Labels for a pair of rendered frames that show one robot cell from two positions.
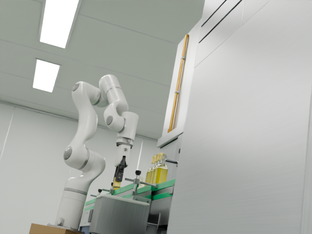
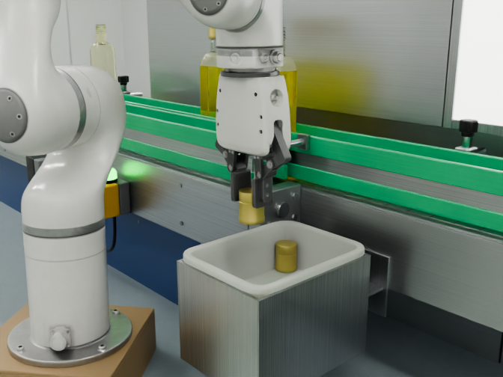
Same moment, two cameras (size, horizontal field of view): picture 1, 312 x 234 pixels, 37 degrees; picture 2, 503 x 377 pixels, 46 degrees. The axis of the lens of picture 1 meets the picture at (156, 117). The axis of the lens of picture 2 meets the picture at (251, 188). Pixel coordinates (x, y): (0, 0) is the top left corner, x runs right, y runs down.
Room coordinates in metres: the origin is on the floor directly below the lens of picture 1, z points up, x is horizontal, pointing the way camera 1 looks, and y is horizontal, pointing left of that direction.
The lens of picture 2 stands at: (1.47, 0.48, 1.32)
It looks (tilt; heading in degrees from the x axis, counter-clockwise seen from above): 16 degrees down; 332
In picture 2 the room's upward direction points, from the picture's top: straight up
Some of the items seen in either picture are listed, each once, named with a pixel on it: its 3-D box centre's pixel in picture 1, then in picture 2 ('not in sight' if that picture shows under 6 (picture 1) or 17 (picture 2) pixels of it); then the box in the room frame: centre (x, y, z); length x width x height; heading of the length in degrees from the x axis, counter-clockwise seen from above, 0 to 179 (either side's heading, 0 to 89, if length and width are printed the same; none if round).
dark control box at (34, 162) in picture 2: (95, 217); (49, 172); (2.96, 0.25, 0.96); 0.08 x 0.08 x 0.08; 14
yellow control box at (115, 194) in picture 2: not in sight; (106, 198); (2.69, 0.18, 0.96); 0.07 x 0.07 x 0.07; 14
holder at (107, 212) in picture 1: (124, 220); (287, 301); (2.16, 0.06, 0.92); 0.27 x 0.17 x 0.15; 104
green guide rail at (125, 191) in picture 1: (104, 200); (36, 108); (3.16, 0.24, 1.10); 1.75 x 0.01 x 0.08; 14
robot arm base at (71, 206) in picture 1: (70, 211); (68, 282); (2.36, 0.33, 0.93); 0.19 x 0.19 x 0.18
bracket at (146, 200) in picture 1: (140, 204); (276, 207); (2.29, 0.00, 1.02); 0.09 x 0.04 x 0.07; 104
